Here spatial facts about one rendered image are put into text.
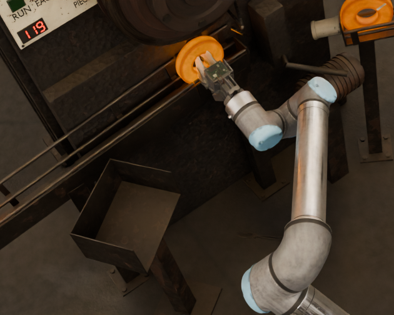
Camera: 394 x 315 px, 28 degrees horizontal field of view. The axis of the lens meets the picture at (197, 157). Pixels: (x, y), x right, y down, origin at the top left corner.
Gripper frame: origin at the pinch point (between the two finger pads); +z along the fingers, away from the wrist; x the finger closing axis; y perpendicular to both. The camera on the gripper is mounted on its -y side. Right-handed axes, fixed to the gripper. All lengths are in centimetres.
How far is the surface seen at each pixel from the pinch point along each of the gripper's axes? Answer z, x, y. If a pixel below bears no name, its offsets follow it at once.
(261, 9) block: -0.1, -23.6, 4.0
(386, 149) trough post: -40, -53, -67
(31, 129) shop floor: 65, 53, -99
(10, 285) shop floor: 2, 92, -81
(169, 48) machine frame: 6.5, 6.3, 2.0
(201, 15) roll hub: -4.5, -0.3, 27.5
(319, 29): -12.4, -37.0, -4.3
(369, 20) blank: -20, -51, -3
